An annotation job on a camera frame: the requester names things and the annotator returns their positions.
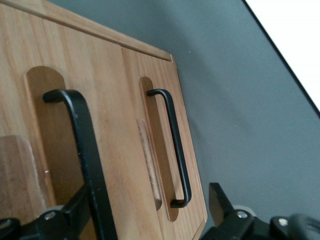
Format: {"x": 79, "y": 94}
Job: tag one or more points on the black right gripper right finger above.
{"x": 237, "y": 225}

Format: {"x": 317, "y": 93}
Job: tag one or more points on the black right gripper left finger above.
{"x": 50, "y": 225}

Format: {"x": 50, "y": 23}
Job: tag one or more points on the wooden drawer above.
{"x": 190, "y": 140}
{"x": 110, "y": 125}

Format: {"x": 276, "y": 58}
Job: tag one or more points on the wooden drawer cabinet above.
{"x": 105, "y": 40}

